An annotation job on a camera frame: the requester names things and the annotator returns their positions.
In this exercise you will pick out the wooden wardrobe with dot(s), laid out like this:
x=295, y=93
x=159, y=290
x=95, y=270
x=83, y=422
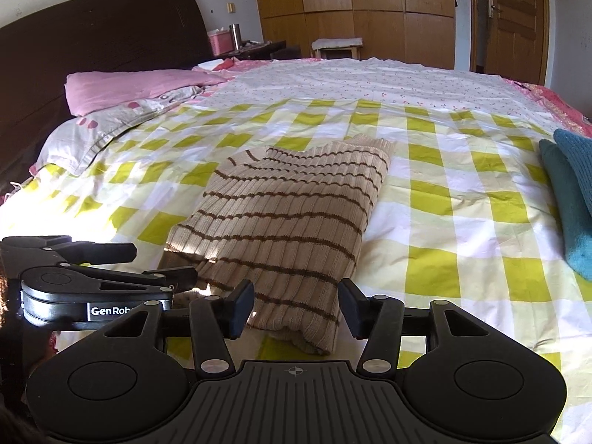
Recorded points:
x=412, y=31

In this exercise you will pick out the pink storage box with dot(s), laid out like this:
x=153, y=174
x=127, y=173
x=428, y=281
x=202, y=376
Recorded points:
x=221, y=41

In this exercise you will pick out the blue knitted garment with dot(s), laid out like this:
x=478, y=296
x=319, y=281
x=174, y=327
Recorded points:
x=577, y=150

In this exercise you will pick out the yellow checkered bed sheet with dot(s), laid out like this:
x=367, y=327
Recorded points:
x=466, y=212

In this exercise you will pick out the teal knitted garment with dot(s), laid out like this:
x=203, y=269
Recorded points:
x=573, y=211

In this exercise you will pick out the dark bedside table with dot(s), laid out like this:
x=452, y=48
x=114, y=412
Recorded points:
x=271, y=50

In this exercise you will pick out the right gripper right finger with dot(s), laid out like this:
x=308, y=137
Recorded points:
x=379, y=321

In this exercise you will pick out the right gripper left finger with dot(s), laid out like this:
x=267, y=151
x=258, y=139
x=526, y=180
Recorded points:
x=213, y=321

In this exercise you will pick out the steel thermos cup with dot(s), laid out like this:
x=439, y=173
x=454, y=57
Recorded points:
x=235, y=32

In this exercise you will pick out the dark wooden headboard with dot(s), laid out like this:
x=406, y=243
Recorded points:
x=39, y=51

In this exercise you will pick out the grey patterned pillow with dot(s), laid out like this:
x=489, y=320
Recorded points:
x=76, y=143

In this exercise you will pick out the white floral bed cover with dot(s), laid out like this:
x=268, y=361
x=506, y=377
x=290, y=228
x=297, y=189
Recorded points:
x=388, y=81

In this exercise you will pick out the small wooden stool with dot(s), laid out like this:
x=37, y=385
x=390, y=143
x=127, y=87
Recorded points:
x=336, y=48

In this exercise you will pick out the pink pillow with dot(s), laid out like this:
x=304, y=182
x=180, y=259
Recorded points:
x=87, y=92

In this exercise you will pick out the wooden door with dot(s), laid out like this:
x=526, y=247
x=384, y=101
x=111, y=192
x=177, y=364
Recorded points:
x=510, y=38

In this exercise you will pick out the beige brown striped sweater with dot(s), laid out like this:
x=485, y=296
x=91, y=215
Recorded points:
x=292, y=223

